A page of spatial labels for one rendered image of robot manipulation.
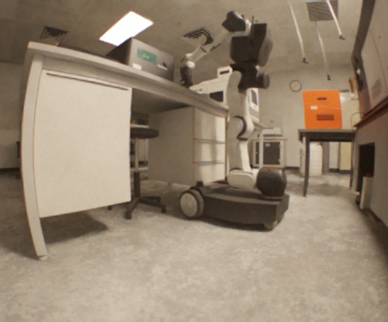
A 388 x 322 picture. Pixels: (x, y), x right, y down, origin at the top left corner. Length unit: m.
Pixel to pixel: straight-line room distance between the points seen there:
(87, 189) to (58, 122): 0.33
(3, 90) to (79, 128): 4.96
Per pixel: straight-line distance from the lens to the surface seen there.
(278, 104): 5.42
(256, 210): 1.10
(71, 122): 0.88
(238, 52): 1.39
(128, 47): 1.19
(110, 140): 0.95
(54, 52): 0.89
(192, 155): 1.43
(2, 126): 5.55
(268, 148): 4.62
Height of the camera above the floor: 0.46
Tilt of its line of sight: 3 degrees down
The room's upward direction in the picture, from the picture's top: straight up
